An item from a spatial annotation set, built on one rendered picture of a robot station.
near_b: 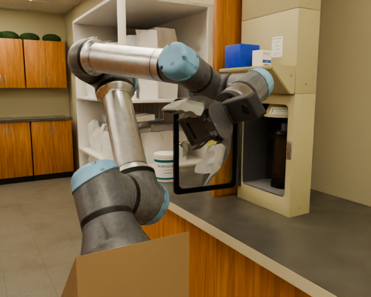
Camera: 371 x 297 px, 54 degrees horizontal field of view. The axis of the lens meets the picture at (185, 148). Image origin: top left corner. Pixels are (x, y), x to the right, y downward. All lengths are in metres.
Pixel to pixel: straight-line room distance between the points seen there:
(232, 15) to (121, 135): 0.90
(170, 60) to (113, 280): 0.44
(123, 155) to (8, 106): 5.63
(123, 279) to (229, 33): 1.21
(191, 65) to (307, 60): 0.75
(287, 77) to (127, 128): 0.63
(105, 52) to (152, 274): 0.54
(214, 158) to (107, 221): 0.26
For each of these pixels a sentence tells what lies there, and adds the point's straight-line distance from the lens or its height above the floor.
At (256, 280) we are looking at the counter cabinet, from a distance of 1.28.
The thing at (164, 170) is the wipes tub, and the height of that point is 1.01.
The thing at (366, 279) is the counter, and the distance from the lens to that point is 1.12.
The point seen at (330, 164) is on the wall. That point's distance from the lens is 1.87.
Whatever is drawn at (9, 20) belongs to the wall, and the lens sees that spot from 6.64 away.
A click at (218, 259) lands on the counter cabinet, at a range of 1.43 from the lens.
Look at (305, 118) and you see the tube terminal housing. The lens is 1.45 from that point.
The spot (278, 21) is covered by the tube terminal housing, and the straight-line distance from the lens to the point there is 1.50.
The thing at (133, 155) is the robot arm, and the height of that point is 1.26.
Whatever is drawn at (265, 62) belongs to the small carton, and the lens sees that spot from 1.43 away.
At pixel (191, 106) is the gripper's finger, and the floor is 1.40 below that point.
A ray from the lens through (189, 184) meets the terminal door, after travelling 1.56.
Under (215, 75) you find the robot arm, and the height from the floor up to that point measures 1.46.
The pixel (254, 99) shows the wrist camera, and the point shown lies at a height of 1.41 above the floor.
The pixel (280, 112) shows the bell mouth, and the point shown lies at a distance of 1.50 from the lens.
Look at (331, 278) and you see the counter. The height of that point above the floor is 0.94.
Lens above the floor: 1.43
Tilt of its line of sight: 9 degrees down
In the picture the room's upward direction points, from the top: straight up
